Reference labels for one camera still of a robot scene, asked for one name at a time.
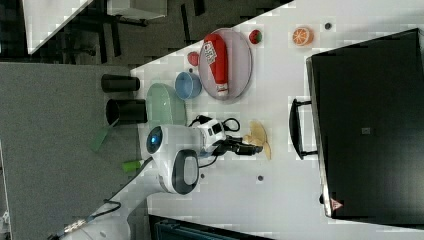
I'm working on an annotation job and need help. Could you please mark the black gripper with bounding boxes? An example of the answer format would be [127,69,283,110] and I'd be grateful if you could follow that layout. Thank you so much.
[212,136,263,156]

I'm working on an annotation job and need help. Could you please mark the peeled banana toy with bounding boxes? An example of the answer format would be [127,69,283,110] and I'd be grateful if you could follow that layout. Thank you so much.
[243,121,272,160]

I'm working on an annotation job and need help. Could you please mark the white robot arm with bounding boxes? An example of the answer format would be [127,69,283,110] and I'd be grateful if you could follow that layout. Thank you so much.
[47,122,263,240]

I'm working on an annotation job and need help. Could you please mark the blue bowl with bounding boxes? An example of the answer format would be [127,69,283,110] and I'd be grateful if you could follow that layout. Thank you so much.
[174,72,202,100]

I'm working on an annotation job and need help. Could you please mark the grey round plate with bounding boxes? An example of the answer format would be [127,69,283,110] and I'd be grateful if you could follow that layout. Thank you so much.
[198,28,253,101]

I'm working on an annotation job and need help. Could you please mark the green perforated colander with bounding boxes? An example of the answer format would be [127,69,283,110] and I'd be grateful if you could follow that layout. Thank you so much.
[146,83,187,129]

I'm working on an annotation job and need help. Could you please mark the red strawberry toy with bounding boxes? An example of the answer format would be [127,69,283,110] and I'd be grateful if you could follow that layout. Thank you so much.
[187,51,199,66]

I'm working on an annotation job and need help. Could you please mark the red ketchup bottle toy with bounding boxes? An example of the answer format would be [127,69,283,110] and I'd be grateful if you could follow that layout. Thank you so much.
[202,33,229,96]

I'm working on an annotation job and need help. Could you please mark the small red fruit toy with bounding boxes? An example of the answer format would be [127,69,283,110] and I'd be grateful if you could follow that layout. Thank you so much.
[249,29,262,44]

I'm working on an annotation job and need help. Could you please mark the bright green block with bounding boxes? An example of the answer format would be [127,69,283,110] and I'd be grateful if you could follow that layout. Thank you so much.
[122,160,143,173]

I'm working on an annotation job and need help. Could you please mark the orange slice toy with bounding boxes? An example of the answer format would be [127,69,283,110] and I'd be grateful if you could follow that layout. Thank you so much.
[292,27,314,46]

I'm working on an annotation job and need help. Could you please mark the black pot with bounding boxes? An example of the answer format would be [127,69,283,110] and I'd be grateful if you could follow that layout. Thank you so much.
[106,99,148,125]

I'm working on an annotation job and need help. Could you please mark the silver black toaster oven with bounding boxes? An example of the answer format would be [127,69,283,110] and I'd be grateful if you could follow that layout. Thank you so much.
[305,29,424,229]

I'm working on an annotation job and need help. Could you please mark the black cylinder cup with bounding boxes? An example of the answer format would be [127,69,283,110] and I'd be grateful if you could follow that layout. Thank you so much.
[101,74,140,93]

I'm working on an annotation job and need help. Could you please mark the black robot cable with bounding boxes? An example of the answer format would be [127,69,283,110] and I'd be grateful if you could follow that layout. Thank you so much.
[46,114,241,240]

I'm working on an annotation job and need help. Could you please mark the blue metal frame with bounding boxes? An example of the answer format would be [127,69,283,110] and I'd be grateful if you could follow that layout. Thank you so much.
[149,215,272,240]

